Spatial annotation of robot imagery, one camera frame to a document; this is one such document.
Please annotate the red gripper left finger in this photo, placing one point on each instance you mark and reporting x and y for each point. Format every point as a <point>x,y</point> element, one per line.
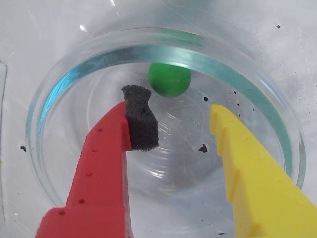
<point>99,186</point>

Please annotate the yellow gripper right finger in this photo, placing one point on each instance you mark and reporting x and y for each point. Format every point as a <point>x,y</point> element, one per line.
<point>260,186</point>

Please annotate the green candy pill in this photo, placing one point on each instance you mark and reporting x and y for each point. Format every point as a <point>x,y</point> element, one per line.
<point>169,79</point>

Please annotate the clear glass bowl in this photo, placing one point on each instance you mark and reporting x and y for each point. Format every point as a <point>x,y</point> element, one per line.
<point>74,74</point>

